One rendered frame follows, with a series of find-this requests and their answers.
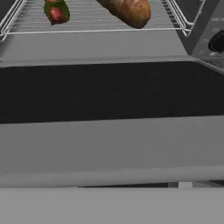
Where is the brown baguette bread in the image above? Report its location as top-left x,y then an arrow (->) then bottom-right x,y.
96,0 -> 152,30

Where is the toaster oven door, dark glass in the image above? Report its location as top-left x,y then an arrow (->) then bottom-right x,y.
0,55 -> 224,188

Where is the grey toaster oven door handle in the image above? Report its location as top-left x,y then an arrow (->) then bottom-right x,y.
0,164 -> 224,188

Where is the grey toaster oven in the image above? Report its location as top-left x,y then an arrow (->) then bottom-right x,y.
0,0 -> 224,70

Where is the kebab skewer, red and green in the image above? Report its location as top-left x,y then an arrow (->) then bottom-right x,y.
43,0 -> 71,26

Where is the silver wire oven rack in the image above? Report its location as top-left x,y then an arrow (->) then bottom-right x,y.
0,0 -> 196,42

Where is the black toaster oven timer knob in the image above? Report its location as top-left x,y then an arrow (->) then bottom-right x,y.
207,30 -> 224,54

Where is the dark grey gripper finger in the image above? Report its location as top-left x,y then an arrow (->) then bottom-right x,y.
167,180 -> 224,189

